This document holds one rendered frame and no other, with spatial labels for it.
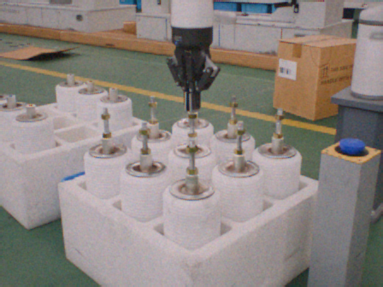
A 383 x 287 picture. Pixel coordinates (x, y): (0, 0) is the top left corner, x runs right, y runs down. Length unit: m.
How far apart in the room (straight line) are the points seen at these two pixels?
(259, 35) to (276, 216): 2.21
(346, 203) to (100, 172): 0.45
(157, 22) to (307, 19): 1.12
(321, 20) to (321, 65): 0.97
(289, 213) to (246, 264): 0.13
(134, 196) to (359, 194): 0.37
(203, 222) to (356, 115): 0.55
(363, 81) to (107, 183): 0.63
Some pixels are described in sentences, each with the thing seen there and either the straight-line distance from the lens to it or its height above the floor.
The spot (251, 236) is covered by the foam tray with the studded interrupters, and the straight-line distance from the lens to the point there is 0.80.
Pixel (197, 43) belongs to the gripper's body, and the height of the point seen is 0.47.
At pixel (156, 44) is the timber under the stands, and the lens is 3.37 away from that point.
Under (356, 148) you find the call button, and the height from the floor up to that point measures 0.33.
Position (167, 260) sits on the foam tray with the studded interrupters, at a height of 0.17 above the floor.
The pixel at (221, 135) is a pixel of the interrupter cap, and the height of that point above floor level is 0.25.
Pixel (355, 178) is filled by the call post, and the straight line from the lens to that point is 0.76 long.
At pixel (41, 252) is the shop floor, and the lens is 1.10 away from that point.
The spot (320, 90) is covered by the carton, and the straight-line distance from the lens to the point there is 1.94.
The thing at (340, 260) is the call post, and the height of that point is 0.13.
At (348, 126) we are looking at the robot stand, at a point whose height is 0.23.
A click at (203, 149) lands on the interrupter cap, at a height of 0.25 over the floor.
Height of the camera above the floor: 0.59
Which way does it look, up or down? 20 degrees down
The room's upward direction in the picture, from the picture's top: straight up
